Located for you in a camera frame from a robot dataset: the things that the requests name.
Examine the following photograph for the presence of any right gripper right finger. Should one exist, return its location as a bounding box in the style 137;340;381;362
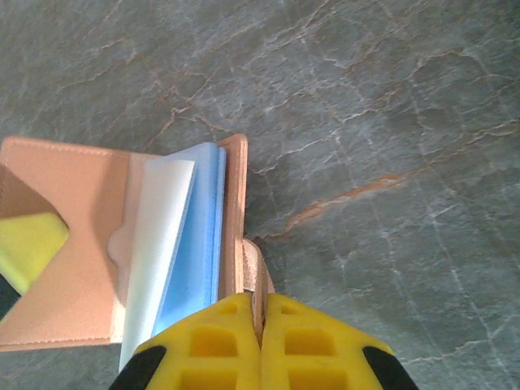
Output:
261;292;420;390

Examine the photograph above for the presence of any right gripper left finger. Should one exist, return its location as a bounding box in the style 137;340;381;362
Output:
108;292;262;390

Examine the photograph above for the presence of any wooden cutting board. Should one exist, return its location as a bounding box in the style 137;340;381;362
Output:
0;133;276;353

